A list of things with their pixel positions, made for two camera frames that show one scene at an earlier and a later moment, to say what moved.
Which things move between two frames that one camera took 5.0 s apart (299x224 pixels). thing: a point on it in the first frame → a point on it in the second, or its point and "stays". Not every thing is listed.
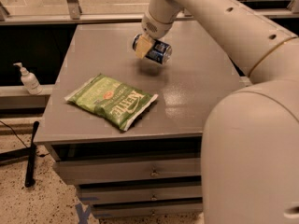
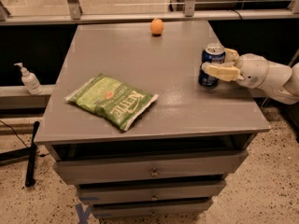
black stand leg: x=9 y=155 stays
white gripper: x=154 y=26 → x=252 y=68
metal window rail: x=72 y=12 stays
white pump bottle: x=30 y=81 stays
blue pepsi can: x=160 y=51 → x=212 y=53
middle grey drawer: x=96 y=194 stays
